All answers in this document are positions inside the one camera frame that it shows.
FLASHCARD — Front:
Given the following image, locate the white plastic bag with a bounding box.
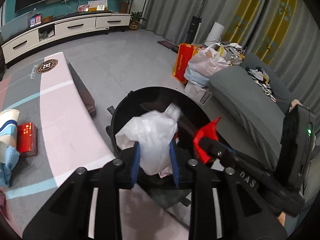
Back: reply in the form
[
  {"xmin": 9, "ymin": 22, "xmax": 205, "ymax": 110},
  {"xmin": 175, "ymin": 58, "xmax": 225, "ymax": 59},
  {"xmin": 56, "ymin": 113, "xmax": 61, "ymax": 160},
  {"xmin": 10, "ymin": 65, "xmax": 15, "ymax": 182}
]
[{"xmin": 115, "ymin": 103, "xmax": 182, "ymax": 176}]

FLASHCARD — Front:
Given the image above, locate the red cigarette box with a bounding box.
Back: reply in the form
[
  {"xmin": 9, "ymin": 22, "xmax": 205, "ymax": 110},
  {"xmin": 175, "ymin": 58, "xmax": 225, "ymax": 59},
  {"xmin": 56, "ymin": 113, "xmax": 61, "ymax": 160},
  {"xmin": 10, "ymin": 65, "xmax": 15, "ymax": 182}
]
[{"xmin": 17, "ymin": 122, "xmax": 37, "ymax": 158}]

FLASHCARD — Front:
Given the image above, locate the white blue paper cup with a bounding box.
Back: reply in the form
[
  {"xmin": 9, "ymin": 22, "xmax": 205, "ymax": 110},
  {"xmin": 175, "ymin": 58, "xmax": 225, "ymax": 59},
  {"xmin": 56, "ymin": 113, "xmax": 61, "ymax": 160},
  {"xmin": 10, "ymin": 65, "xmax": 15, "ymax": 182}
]
[{"xmin": 0, "ymin": 109, "xmax": 20, "ymax": 164}]

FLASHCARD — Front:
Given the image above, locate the blue quilted cloth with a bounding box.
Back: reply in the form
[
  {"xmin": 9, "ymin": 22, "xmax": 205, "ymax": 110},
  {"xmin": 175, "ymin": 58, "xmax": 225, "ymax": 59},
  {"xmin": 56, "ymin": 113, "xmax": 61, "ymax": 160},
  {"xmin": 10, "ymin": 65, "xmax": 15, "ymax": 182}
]
[{"xmin": 1, "ymin": 146, "xmax": 20, "ymax": 187}]

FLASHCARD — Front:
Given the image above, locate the black round trash bin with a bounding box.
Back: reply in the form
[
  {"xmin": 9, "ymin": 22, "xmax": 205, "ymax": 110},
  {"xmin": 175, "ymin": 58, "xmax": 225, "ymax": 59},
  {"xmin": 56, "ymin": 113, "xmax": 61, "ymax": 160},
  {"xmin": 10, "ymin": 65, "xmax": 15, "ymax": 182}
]
[{"xmin": 105, "ymin": 86, "xmax": 217, "ymax": 178}]

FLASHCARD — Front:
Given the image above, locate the person's right hand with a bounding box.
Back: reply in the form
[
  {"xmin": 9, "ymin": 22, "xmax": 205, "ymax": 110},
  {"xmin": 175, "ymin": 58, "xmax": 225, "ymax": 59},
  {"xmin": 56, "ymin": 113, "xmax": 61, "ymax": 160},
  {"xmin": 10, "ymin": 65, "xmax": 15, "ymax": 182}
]
[{"xmin": 289, "ymin": 99, "xmax": 302, "ymax": 112}]

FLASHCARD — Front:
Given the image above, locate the grey sofa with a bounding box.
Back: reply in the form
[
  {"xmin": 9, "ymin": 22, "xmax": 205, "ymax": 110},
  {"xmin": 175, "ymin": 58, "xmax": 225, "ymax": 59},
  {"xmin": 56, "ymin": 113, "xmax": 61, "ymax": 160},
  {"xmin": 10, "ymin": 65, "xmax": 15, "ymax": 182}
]
[{"xmin": 209, "ymin": 53, "xmax": 294, "ymax": 169}]

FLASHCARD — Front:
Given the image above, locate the pink plastic bag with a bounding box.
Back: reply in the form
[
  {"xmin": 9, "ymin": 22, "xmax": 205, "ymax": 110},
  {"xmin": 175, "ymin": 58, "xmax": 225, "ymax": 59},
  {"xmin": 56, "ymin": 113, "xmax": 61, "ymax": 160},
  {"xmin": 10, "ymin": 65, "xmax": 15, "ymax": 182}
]
[{"xmin": 184, "ymin": 43, "xmax": 230, "ymax": 87}]

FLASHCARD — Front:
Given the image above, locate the red paper shopping bag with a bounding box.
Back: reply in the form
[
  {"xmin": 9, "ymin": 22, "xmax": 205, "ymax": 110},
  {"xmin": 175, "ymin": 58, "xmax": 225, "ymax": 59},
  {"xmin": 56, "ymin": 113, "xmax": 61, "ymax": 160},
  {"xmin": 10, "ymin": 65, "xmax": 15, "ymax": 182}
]
[{"xmin": 172, "ymin": 43, "xmax": 202, "ymax": 84}]

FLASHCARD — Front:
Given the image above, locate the white cylindrical air purifier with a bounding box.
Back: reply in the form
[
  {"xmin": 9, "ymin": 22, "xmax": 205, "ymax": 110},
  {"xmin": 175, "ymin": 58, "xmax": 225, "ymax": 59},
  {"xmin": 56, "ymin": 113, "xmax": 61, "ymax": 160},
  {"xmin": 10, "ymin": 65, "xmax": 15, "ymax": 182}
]
[{"xmin": 204, "ymin": 22, "xmax": 225, "ymax": 46}]

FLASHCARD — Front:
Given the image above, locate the black upright vacuum cleaner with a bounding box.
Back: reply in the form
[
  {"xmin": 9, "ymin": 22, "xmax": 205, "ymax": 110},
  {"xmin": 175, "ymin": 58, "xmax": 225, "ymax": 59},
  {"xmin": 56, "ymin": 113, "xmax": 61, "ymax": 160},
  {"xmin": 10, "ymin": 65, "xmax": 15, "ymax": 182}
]
[{"xmin": 185, "ymin": 0, "xmax": 206, "ymax": 44}]

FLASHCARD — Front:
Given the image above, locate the yellow patterned curtain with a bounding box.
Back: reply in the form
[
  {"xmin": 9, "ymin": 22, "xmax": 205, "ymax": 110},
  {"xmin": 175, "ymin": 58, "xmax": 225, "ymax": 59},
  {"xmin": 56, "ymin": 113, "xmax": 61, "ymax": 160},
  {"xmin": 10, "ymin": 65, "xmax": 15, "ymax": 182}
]
[{"xmin": 222, "ymin": 0, "xmax": 298, "ymax": 65}]

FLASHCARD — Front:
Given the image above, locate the grey curtain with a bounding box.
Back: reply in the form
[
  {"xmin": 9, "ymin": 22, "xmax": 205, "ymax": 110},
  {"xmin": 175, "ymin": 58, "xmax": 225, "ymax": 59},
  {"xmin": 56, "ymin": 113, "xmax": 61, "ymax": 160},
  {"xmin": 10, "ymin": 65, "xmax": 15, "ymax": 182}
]
[{"xmin": 145, "ymin": 0, "xmax": 319, "ymax": 113}]

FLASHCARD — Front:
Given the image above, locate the small potted plant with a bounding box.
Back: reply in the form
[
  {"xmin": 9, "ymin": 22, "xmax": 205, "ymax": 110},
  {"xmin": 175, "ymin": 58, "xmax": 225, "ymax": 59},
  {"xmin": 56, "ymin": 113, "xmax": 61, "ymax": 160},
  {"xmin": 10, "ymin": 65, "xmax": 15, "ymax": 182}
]
[{"xmin": 129, "ymin": 11, "xmax": 146, "ymax": 30}]

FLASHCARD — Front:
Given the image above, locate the tall potted plant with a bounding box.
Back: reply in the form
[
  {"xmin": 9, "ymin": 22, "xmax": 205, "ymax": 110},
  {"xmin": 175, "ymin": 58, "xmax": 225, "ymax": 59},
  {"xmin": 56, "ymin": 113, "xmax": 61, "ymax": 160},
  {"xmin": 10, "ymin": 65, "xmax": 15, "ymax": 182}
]
[{"xmin": 115, "ymin": 0, "xmax": 137, "ymax": 14}]

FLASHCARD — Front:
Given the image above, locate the white card on cabinet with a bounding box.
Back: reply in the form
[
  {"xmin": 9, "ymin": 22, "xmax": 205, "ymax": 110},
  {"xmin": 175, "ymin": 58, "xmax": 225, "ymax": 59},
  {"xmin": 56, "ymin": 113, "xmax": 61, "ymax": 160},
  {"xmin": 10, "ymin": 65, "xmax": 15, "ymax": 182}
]
[{"xmin": 88, "ymin": 0, "xmax": 108, "ymax": 11}]

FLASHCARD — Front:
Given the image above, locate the white tv cabinet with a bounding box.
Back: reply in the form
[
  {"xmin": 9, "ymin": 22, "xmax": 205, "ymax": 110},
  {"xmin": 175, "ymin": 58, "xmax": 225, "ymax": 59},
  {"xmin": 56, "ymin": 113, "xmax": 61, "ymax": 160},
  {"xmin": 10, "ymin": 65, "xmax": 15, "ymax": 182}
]
[{"xmin": 1, "ymin": 12, "xmax": 131, "ymax": 64}]

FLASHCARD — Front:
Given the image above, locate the blue red box on cabinet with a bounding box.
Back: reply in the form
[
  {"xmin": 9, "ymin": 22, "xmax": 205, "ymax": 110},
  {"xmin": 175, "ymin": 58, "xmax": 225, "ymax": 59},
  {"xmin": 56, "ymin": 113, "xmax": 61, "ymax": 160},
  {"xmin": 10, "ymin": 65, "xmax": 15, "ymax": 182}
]
[{"xmin": 29, "ymin": 14, "xmax": 42, "ymax": 27}]

